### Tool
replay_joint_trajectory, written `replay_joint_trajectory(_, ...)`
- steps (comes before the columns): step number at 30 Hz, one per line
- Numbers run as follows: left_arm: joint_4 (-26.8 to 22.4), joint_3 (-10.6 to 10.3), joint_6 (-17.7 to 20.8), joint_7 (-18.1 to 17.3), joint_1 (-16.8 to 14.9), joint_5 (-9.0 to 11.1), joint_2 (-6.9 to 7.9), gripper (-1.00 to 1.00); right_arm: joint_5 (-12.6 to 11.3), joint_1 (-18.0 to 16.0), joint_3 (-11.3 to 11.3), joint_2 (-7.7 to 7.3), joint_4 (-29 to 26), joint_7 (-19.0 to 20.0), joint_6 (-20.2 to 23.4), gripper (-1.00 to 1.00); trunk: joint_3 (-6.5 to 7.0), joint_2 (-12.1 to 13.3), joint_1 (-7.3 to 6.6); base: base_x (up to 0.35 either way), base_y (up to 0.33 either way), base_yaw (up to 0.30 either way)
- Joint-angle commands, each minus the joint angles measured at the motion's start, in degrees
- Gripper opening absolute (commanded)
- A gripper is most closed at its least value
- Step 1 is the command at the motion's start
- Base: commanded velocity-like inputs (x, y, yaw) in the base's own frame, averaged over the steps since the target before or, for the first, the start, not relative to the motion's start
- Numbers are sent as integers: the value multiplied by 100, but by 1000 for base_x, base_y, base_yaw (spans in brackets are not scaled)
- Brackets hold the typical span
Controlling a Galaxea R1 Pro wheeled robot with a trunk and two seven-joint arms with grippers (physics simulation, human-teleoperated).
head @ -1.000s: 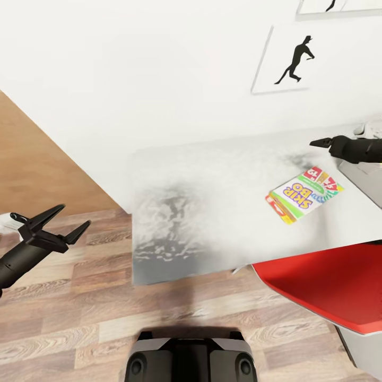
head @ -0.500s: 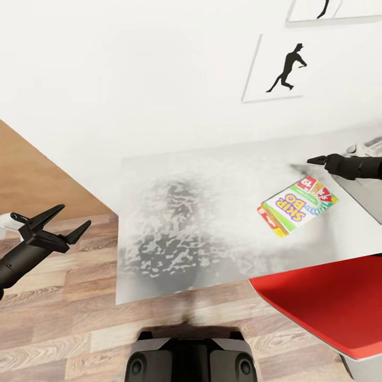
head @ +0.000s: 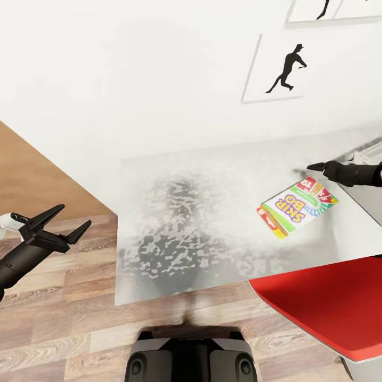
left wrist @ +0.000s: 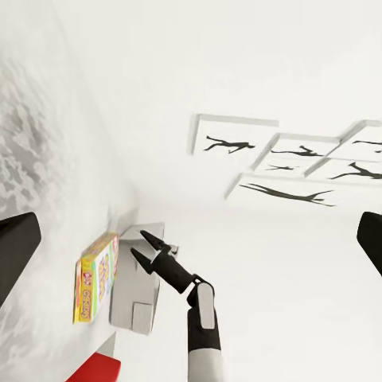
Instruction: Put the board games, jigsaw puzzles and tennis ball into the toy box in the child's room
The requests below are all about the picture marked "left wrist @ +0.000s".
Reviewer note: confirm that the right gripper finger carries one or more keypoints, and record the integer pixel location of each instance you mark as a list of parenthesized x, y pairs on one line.
[(144, 262), (155, 242)]

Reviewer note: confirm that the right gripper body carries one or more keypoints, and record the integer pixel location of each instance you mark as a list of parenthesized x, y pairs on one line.
[(166, 267)]

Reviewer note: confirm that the board game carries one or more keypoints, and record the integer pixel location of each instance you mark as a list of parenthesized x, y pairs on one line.
[(95, 274)]

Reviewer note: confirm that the toy box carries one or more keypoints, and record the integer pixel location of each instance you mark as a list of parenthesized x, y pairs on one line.
[(134, 294)]

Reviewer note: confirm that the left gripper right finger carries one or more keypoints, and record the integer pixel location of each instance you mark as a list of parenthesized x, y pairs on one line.
[(369, 236)]

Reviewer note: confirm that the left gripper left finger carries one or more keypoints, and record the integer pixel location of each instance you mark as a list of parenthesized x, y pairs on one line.
[(19, 239)]

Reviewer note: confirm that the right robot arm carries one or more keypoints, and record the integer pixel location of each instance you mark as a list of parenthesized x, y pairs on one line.
[(205, 362)]

